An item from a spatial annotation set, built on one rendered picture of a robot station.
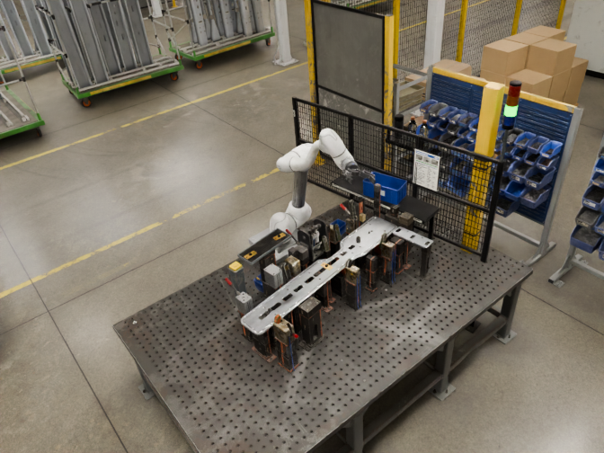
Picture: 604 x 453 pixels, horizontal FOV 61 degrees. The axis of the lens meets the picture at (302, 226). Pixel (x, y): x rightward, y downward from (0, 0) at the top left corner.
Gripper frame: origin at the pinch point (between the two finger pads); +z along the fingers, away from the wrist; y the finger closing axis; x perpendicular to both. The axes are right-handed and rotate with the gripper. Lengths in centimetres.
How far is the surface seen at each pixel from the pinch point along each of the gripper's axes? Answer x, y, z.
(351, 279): -76, -12, -16
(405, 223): -53, -63, -53
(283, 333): -86, 41, 23
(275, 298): -85, 39, -10
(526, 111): 19, -186, -116
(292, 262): -71, 25, -30
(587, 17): 90, -521, -460
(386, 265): -77, -45, -33
